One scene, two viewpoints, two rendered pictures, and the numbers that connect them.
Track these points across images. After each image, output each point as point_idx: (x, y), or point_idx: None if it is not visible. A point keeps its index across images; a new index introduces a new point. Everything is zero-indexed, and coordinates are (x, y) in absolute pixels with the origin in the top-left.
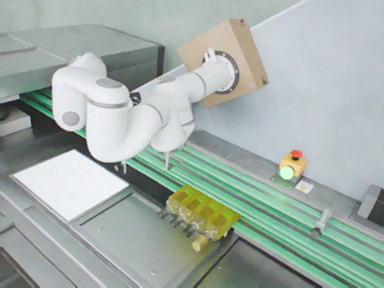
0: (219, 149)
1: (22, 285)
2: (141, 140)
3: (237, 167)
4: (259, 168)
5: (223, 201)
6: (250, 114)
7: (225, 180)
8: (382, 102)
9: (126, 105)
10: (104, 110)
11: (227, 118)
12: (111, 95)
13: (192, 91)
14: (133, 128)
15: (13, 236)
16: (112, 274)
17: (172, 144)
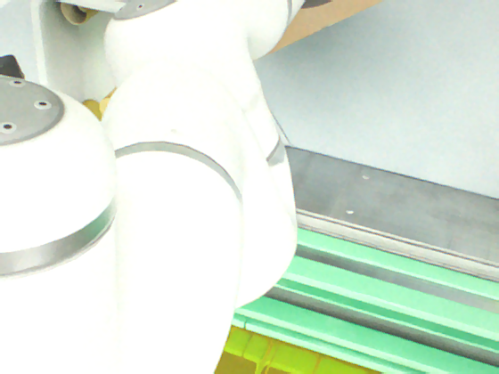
0: (308, 191)
1: None
2: (202, 347)
3: (389, 242)
4: (457, 229)
5: (369, 360)
6: (396, 57)
7: (373, 299)
8: None
9: (115, 212)
10: (3, 289)
11: (312, 82)
12: (36, 193)
13: (257, 23)
14: (139, 295)
15: None
16: None
17: (266, 276)
